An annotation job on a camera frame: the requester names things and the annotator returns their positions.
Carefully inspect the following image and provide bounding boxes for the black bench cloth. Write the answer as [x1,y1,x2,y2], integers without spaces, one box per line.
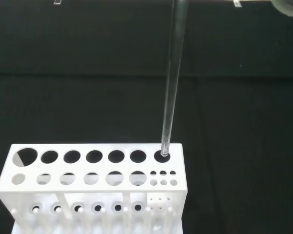
[0,0,293,234]

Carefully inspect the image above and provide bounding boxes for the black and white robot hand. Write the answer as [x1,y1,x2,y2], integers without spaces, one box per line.
[270,0,293,18]

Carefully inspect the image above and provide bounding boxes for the white test tube rack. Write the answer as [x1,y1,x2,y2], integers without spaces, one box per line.
[0,143,188,234]

